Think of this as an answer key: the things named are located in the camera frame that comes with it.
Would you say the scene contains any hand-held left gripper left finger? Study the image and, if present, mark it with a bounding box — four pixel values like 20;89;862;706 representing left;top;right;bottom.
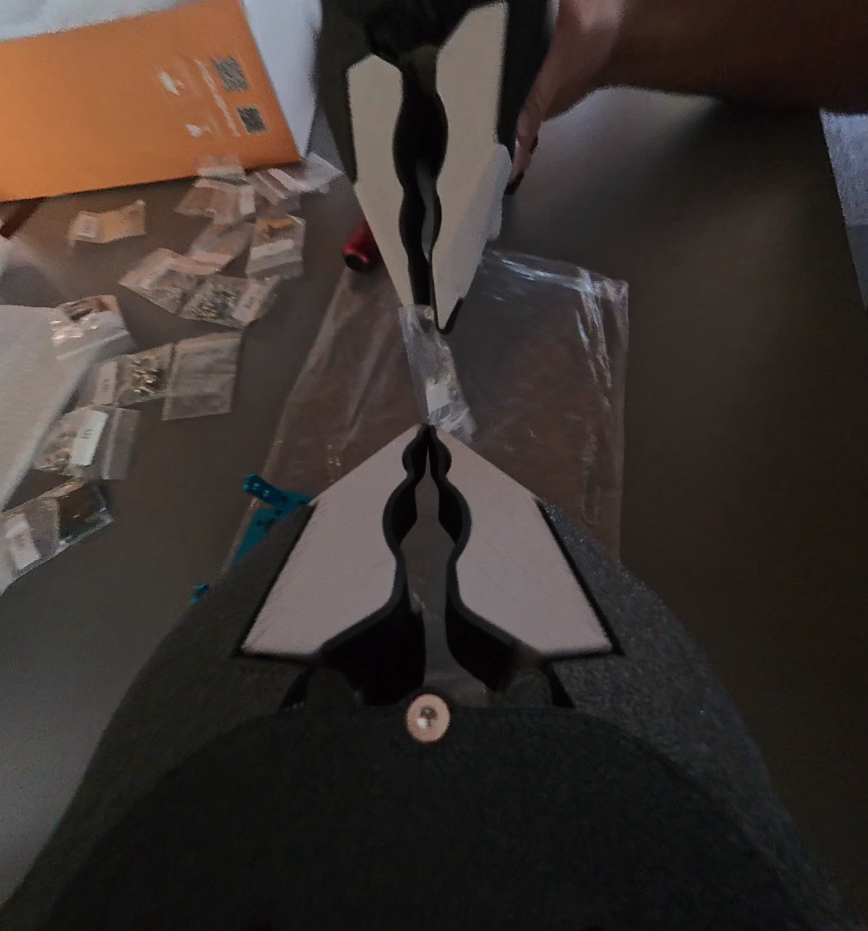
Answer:
239;425;424;705

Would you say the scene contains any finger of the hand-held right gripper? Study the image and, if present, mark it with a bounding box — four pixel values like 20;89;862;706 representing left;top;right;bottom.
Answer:
431;0;513;334
348;52;431;308

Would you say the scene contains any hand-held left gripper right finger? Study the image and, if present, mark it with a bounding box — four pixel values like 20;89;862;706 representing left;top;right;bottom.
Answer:
431;425;618;692

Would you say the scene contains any small clear screw bag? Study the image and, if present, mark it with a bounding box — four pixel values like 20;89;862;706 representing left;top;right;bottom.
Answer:
397;304;478;441

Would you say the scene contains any person's right forearm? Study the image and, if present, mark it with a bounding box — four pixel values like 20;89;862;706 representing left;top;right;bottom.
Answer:
608;0;868;116

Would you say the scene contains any dark desk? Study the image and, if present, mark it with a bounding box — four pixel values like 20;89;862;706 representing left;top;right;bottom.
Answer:
0;95;868;931

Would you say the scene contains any person's right hand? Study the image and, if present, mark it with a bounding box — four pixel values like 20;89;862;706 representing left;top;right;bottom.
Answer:
512;0;624;188

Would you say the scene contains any pink metal cylinder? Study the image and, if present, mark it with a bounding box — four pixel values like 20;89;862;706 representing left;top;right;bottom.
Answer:
341;218;377;273

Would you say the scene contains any large clear plastic bag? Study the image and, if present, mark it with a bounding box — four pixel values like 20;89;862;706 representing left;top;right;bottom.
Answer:
267;243;631;685

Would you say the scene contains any pile of small screw bags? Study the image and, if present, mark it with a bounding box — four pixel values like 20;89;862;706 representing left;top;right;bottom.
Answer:
0;156;344;597

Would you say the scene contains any orange cardboard box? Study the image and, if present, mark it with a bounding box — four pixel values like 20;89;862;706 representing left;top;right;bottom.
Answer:
0;0;318;205

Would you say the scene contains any white foam sheet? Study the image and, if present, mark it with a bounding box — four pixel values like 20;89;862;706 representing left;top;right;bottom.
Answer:
0;211;126;561

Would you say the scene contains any blue metal bracket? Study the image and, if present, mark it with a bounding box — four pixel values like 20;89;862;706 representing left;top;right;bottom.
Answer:
190;473;313;605

